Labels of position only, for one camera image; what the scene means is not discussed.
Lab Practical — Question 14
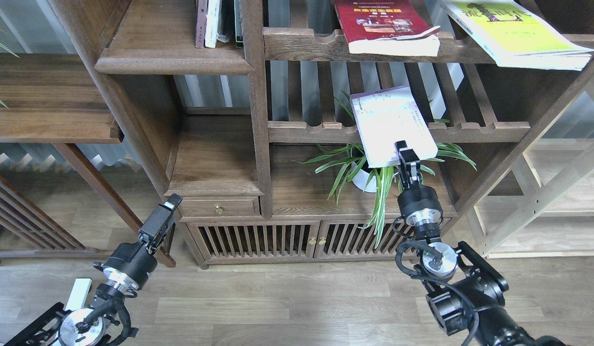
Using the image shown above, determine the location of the white plant pot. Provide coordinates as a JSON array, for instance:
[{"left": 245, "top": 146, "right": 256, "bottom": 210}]
[{"left": 352, "top": 164, "right": 377, "bottom": 193}]

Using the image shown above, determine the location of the green spider plant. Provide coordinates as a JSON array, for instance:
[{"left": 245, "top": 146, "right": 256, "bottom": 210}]
[{"left": 308, "top": 96, "right": 476, "bottom": 247}]

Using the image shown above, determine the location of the red book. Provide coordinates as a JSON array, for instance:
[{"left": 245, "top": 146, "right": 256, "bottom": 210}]
[{"left": 334, "top": 0, "right": 440, "bottom": 57}]

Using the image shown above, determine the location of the pale purple white book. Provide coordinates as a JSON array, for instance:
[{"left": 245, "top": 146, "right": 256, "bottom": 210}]
[{"left": 350, "top": 86, "right": 438, "bottom": 168}]

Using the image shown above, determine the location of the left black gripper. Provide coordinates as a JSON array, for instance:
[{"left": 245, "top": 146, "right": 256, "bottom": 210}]
[{"left": 94, "top": 193, "right": 183, "bottom": 291}]

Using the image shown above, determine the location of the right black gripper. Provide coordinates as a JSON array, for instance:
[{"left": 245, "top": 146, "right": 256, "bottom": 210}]
[{"left": 395, "top": 140, "right": 443, "bottom": 226}]

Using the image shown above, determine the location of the brown upright book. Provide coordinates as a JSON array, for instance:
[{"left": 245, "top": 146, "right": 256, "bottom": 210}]
[{"left": 195, "top": 0, "right": 209, "bottom": 49}]

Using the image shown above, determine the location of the white upright book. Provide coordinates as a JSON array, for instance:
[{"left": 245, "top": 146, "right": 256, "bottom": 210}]
[{"left": 204, "top": 0, "right": 222, "bottom": 49}]

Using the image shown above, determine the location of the dark green upright book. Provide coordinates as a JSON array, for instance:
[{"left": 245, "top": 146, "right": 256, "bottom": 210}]
[{"left": 234, "top": 0, "right": 244, "bottom": 48}]

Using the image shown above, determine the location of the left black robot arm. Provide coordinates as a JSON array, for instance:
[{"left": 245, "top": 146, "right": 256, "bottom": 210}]
[{"left": 7, "top": 194, "right": 183, "bottom": 346}]

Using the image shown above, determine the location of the yellow green book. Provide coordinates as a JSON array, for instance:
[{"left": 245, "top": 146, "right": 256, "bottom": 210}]
[{"left": 441, "top": 0, "right": 594, "bottom": 72}]

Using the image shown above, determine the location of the dark wooden slatted rack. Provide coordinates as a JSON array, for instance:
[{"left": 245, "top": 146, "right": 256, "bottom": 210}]
[{"left": 0, "top": 170, "right": 110, "bottom": 260}]

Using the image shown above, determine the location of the light wooden shelf unit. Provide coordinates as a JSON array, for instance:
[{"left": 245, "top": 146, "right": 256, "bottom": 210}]
[{"left": 465, "top": 72, "right": 594, "bottom": 260}]

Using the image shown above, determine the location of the white base bar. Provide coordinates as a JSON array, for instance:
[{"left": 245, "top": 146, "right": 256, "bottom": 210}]
[{"left": 53, "top": 278, "right": 92, "bottom": 346}]

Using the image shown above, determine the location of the dark wooden bookshelf cabinet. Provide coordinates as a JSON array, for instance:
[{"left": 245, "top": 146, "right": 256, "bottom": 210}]
[{"left": 49, "top": 0, "right": 594, "bottom": 268}]

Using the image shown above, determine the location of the dark wooden side table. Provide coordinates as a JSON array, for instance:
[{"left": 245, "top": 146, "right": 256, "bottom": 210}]
[{"left": 0, "top": 53, "right": 176, "bottom": 268}]

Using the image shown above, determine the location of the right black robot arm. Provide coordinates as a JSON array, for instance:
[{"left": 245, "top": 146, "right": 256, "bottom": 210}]
[{"left": 395, "top": 141, "right": 562, "bottom": 346}]

